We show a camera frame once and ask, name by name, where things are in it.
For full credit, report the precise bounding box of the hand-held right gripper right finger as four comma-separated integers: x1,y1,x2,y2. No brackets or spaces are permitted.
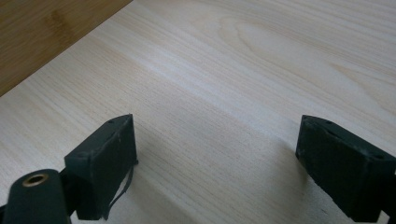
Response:
294,114,396,224

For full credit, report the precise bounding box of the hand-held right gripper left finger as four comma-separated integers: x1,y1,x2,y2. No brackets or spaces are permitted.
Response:
64,113,139,221

